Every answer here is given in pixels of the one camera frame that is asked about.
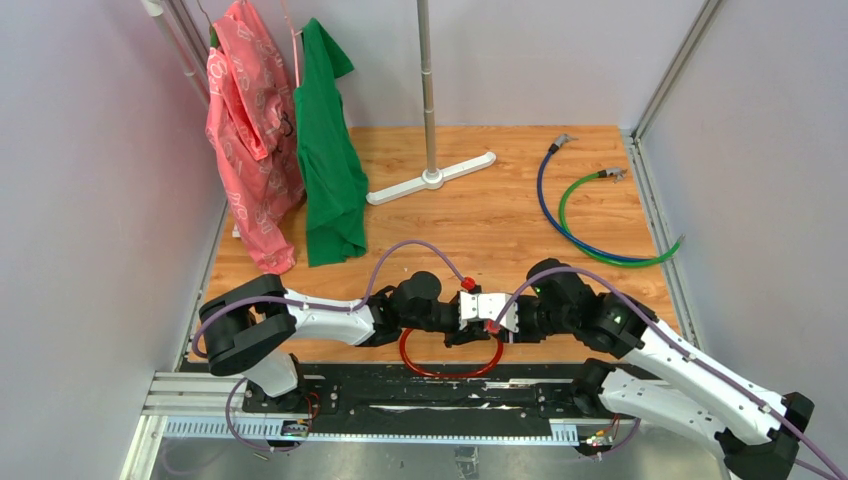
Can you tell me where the green cable lock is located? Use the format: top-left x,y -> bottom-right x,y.
557,167 -> 686,269

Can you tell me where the green t-shirt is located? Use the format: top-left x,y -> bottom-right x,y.
294,18 -> 369,267

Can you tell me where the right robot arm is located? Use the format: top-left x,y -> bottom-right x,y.
486,258 -> 815,479

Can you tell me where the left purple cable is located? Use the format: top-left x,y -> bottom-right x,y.
192,239 -> 478,456

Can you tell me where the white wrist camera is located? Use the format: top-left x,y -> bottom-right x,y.
478,293 -> 518,333
457,276 -> 491,329

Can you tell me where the blue cable lock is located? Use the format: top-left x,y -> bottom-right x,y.
536,133 -> 653,264

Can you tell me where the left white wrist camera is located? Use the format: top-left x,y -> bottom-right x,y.
457,276 -> 491,329

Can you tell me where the red cable lock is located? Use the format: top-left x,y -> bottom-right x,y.
398,329 -> 504,379

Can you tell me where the purple cable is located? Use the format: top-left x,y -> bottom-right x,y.
192,239 -> 478,456
483,266 -> 848,480

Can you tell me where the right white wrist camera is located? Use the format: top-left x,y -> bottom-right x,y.
478,293 -> 518,333

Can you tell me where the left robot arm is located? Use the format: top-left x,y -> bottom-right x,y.
191,271 -> 491,413

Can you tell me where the aluminium frame rail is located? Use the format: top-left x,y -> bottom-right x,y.
119,370 -> 763,480

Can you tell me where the white clothes rack stand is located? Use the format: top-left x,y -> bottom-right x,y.
366,0 -> 497,206

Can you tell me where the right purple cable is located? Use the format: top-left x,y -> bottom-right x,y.
483,266 -> 848,480

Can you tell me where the pink patterned garment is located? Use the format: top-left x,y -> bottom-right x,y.
206,1 -> 305,274

